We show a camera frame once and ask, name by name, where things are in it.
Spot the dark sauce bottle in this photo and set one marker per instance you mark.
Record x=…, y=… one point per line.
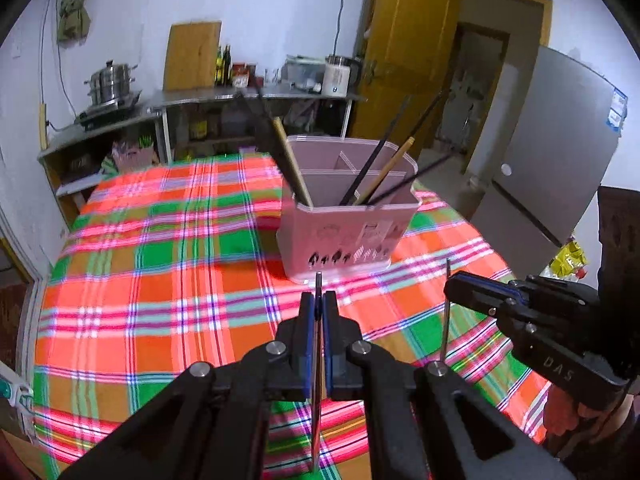
x=228, y=66

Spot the white round magnet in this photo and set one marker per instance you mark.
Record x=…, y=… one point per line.
x=506, y=170

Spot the wooden cutting board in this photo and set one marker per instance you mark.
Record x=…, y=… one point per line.
x=192, y=57

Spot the steel kitchen table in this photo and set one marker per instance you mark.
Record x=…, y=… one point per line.
x=210, y=95

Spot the white wall socket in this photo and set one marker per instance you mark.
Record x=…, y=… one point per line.
x=17, y=50

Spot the wooden door frame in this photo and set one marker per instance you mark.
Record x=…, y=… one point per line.
x=547, y=20

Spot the white green plastic bag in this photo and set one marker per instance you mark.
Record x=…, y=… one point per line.
x=17, y=390

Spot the green hanging cloth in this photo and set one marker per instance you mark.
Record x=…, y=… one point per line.
x=74, y=10

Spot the black induction cooker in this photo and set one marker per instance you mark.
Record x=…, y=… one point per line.
x=110, y=110

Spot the white electric kettle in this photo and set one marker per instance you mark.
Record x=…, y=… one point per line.
x=337, y=77

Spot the wooden door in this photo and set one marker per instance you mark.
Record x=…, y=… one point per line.
x=400, y=35

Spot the red lidded jar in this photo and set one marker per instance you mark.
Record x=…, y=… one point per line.
x=241, y=76

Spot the person's right hand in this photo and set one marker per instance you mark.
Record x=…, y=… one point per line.
x=565, y=415

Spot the yellow snack bag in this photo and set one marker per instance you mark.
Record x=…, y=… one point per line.
x=567, y=260

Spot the pink plastic basket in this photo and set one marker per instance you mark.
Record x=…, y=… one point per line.
x=132, y=157

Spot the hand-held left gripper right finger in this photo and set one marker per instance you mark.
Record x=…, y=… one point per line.
x=330, y=310

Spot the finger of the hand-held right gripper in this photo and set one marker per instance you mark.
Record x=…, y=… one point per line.
x=495, y=284
x=475, y=296

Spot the grey refrigerator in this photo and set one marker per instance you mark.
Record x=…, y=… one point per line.
x=550, y=135

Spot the yellow oil bottle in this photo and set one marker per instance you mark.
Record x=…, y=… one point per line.
x=219, y=67

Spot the wooden chopstick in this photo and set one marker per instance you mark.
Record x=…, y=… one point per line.
x=395, y=160
x=295, y=170

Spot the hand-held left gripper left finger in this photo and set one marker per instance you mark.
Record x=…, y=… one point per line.
x=307, y=310

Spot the clear glass cup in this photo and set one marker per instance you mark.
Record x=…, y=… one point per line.
x=269, y=75

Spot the plaid tablecloth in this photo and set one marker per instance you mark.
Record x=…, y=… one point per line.
x=150, y=285

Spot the steel steamer pot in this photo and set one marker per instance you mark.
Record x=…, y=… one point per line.
x=110, y=82

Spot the white appliance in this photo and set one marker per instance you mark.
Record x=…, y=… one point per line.
x=457, y=110

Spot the yellow labelled bottle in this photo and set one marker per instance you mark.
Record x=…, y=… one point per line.
x=197, y=130

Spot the pink utensil holder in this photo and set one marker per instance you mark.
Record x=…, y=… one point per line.
x=340, y=240

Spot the low steel shelf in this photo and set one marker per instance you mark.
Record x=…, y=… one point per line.
x=85, y=135

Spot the blue white label sticker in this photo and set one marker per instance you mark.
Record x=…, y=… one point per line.
x=617, y=110

